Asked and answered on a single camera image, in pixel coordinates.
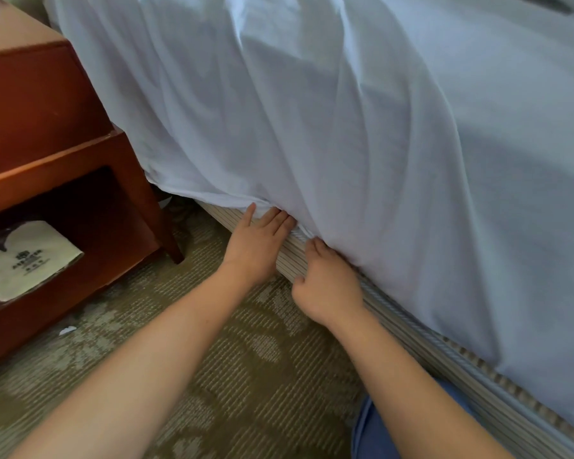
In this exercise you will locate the person's left hand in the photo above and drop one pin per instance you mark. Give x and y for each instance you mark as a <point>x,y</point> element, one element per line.
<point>253,248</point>

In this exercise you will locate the person's left thumb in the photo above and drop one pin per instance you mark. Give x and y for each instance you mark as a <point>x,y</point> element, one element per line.
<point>248,216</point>

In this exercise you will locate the striped bed base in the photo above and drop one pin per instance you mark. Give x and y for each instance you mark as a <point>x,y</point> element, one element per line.
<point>411,340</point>

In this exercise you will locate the small white paper scrap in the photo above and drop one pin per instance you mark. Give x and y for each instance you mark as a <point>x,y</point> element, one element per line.
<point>67,330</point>

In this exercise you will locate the person's right thumb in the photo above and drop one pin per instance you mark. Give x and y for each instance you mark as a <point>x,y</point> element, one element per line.
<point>301,282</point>

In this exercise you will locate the white wrapped slippers packet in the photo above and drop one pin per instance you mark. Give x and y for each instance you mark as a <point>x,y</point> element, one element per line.
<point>26,262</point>

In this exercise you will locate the person's left middle finger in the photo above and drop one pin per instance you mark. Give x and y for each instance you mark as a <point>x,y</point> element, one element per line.
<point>281,223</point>

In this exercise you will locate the person's right forearm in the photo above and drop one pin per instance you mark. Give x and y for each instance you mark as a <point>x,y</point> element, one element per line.
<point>402,387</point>

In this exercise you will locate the person's right hand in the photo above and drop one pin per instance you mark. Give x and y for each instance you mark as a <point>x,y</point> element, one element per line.
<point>330,286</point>

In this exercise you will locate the person's left forearm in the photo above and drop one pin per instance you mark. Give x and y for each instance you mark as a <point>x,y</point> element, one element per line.
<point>148,363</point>

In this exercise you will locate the white bed sheet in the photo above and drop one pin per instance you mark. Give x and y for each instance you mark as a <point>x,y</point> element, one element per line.
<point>344,119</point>

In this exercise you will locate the red-brown wooden nightstand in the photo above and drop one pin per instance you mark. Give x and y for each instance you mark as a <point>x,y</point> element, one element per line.
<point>52,119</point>

